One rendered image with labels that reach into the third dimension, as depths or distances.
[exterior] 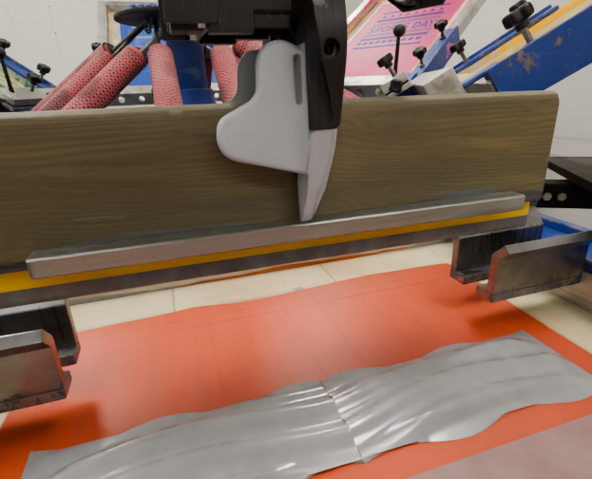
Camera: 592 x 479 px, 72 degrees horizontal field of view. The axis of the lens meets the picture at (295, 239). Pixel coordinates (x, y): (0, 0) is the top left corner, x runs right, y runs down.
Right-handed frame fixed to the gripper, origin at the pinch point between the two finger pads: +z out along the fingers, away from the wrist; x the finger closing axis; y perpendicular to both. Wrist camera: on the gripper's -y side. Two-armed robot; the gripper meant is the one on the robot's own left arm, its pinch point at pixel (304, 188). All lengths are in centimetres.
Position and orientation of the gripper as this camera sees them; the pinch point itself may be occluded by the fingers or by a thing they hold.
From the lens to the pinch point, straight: 25.3
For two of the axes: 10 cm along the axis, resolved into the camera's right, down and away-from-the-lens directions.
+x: 3.1, 3.3, -8.9
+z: 0.3, 9.3, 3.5
